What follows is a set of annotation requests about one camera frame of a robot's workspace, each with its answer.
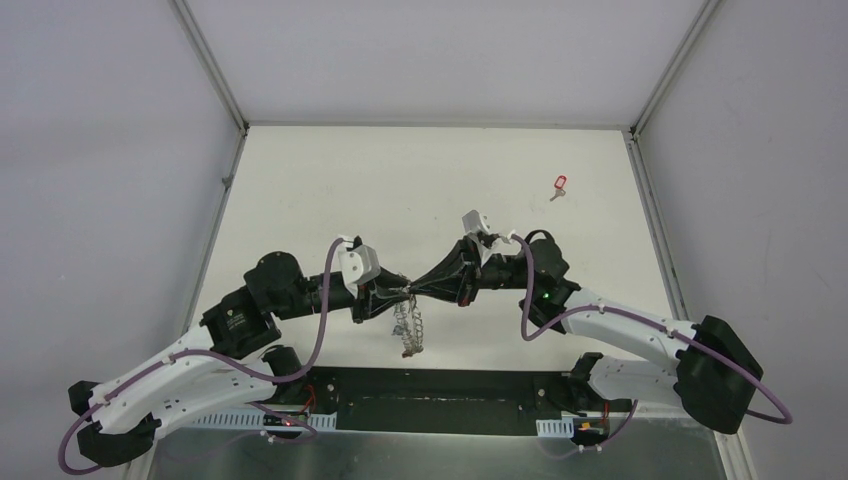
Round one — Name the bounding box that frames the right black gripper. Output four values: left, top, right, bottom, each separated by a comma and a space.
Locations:
408, 235, 537, 308

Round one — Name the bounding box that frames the metal disc keyring holder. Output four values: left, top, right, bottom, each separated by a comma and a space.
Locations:
392, 295, 424, 359

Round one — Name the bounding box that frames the key with red tag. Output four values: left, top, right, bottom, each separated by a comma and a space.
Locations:
549, 175, 568, 202

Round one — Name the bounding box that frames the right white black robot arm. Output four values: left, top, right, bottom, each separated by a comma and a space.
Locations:
410, 230, 763, 434

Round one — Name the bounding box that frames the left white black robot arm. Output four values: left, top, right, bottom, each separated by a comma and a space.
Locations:
58, 237, 410, 475

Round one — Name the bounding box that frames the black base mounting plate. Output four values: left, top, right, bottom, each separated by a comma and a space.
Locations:
266, 367, 632, 436

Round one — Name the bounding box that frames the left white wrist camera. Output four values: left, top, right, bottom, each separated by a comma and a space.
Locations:
337, 236, 381, 295

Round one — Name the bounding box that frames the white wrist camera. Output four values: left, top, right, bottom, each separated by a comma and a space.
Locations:
337, 236, 381, 295
461, 209, 492, 241

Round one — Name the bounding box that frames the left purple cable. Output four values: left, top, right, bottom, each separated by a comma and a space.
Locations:
58, 237, 349, 476

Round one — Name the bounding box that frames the purple cable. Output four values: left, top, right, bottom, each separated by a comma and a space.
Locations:
58, 237, 349, 476
508, 231, 794, 458

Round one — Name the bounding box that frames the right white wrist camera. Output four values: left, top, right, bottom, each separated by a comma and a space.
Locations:
461, 209, 492, 241

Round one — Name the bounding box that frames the white slotted cable duct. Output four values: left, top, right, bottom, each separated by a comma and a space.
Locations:
187, 408, 337, 432

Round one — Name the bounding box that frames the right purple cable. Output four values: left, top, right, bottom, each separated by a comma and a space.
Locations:
508, 231, 794, 458

